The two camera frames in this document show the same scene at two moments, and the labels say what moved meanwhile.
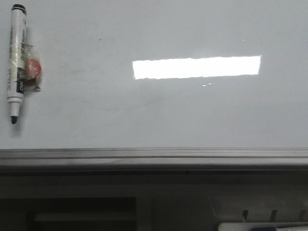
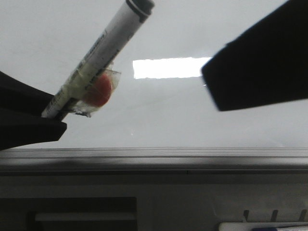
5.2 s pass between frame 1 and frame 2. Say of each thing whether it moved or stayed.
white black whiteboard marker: moved
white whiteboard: stayed
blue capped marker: stayed
